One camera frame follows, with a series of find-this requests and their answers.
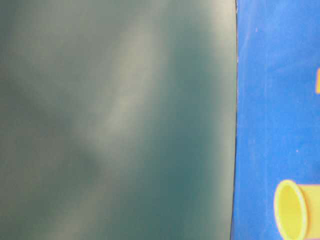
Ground yellow block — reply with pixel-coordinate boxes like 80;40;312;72
315;68;320;95

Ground dark green board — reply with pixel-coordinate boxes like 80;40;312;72
0;0;237;240

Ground yellow plastic cup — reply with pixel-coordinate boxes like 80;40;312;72
273;179;320;240

